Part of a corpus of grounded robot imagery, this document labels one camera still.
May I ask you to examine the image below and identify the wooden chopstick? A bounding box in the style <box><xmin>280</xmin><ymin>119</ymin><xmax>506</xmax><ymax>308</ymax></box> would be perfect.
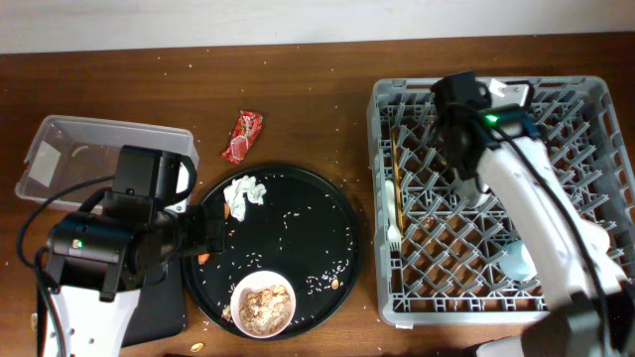
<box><xmin>391</xmin><ymin>129</ymin><xmax>404</xmax><ymax>235</ymax></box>

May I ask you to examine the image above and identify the white bowl with food scraps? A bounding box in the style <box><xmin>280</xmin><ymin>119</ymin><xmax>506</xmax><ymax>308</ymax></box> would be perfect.
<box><xmin>229</xmin><ymin>271</ymin><xmax>297</xmax><ymax>339</ymax></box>

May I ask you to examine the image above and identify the red snack wrapper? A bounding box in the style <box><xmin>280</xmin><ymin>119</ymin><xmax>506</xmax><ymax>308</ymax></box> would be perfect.
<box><xmin>222</xmin><ymin>111</ymin><xmax>264</xmax><ymax>165</ymax></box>

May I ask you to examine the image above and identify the white plastic fork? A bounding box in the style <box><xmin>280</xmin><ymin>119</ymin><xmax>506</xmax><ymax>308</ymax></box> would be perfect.
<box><xmin>385</xmin><ymin>179</ymin><xmax>401</xmax><ymax>252</ymax></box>

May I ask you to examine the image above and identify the blue plastic cup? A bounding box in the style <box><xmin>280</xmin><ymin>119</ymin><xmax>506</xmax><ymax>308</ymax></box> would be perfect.
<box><xmin>498</xmin><ymin>240</ymin><xmax>537</xmax><ymax>282</ymax></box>

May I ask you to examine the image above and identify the small white cup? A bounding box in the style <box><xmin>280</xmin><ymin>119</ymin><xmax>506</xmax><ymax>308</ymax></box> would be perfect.
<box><xmin>581</xmin><ymin>219</ymin><xmax>610</xmax><ymax>261</ymax></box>

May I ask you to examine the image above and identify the grey plate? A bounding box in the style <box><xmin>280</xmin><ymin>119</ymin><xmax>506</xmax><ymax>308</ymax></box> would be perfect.
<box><xmin>455</xmin><ymin>178</ymin><xmax>490</xmax><ymax>208</ymax></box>

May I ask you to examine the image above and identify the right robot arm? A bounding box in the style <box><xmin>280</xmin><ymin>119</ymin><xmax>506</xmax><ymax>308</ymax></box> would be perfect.
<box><xmin>431</xmin><ymin>71</ymin><xmax>634</xmax><ymax>356</ymax></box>

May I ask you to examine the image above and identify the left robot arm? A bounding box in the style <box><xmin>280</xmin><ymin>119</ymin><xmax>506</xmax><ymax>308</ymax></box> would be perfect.
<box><xmin>28</xmin><ymin>145</ymin><xmax>230</xmax><ymax>356</ymax></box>

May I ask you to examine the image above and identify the grey plastic dishwasher rack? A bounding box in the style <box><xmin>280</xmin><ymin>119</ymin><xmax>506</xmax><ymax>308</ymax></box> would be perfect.
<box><xmin>367</xmin><ymin>76</ymin><xmax>634</xmax><ymax>328</ymax></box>

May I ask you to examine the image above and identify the orange carrot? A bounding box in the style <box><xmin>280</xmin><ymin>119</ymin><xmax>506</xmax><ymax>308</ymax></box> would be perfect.
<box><xmin>197</xmin><ymin>203</ymin><xmax>230</xmax><ymax>265</ymax></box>

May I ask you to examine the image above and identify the crumpled white tissue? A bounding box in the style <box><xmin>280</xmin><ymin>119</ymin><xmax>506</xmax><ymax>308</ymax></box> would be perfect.
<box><xmin>223</xmin><ymin>176</ymin><xmax>267</xmax><ymax>222</ymax></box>

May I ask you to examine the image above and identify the black rectangular tray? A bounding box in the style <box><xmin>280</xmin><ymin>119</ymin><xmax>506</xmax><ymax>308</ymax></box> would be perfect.
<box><xmin>52</xmin><ymin>258</ymin><xmax>187</xmax><ymax>356</ymax></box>

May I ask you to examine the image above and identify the round black tray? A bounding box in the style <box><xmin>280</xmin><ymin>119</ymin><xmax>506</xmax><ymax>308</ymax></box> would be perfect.
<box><xmin>182</xmin><ymin>164</ymin><xmax>361</xmax><ymax>339</ymax></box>

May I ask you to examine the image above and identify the nut on table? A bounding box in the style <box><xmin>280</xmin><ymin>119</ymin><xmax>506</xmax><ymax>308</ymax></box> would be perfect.
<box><xmin>190</xmin><ymin>343</ymin><xmax>204</xmax><ymax>353</ymax></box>

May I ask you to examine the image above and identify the clear plastic bin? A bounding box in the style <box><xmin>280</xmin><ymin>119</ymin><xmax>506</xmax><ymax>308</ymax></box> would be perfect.
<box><xmin>15</xmin><ymin>115</ymin><xmax>199</xmax><ymax>203</ymax></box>

